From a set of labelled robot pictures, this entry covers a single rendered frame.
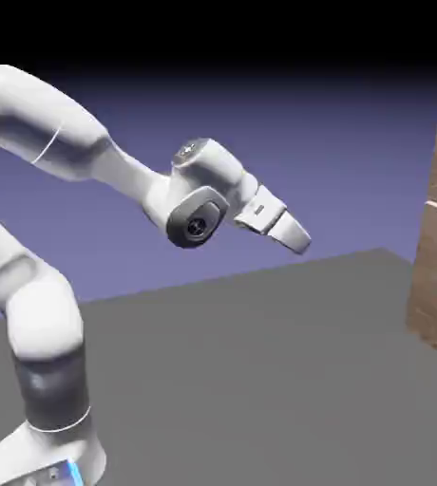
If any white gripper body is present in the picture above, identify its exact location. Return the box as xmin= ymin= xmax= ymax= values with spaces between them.
xmin=268 ymin=210 xmax=313 ymax=256

